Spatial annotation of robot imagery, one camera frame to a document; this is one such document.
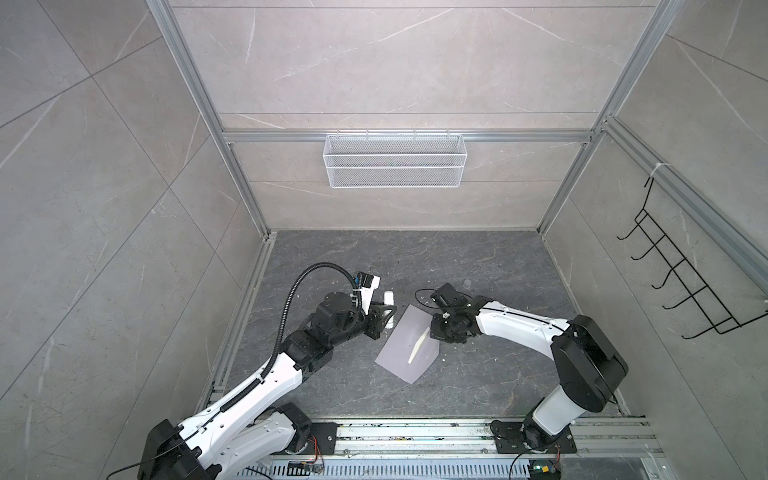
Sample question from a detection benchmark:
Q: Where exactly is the white glue stick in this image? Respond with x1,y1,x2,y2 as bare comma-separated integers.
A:
384,291,396,330

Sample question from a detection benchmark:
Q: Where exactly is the beige letter paper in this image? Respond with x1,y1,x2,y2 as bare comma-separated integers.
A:
408,327,430,364

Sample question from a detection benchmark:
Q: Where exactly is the grey purple envelope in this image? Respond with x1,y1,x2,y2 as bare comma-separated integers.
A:
375,305,440,384

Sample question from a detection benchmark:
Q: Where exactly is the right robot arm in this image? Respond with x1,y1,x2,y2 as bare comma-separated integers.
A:
430,283,629,452

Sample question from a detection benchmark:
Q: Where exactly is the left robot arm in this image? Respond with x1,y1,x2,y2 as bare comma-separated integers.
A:
137,290,396,479

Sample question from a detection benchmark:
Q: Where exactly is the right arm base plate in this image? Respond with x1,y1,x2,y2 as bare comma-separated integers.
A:
489,420,577,454

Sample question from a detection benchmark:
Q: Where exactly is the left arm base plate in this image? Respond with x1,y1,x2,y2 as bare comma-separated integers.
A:
286,422,339,456

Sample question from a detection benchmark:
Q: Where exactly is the white vented cable duct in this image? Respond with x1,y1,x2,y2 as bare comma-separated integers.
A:
229,459,531,479

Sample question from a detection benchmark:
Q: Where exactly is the aluminium rail frame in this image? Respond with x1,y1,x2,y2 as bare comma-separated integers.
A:
263,418,661,460

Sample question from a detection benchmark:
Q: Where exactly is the black wire hook rack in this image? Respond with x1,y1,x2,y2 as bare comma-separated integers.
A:
616,178,767,341

